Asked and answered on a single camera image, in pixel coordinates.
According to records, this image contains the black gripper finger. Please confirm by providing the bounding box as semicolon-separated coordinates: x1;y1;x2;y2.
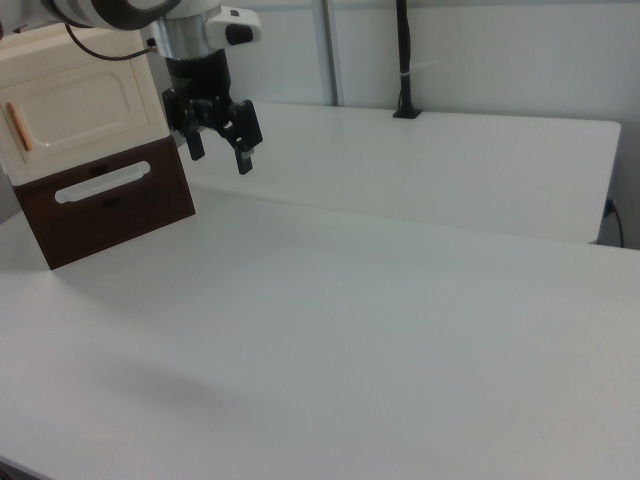
212;98;264;176
162;88;206;161

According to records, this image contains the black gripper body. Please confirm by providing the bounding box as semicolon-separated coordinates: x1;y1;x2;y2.
166;49;232;110

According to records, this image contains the cream plastic cabinet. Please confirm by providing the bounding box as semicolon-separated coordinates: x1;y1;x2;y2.
0;22;175;189

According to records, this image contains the cream cabinet door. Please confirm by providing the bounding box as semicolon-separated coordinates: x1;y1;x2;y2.
0;62;151;169

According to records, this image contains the dark brown wooden drawer box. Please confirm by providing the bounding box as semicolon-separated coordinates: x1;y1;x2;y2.
12;137;197;271

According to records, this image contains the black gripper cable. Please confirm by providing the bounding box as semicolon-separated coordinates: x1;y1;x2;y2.
64;23;162;62

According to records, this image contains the white drawer handle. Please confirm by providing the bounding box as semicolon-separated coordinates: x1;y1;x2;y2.
53;160;152;204

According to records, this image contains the grey metal partition post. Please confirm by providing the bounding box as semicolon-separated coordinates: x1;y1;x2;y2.
319;0;346;107

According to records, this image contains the brown door handle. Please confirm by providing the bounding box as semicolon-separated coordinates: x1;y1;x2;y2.
5;102;33;151

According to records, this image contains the black camera pole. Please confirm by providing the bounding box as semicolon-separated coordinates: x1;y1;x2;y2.
392;0;424;120

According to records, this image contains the black wall power cable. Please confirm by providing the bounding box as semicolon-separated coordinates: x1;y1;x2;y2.
605;198;625;247

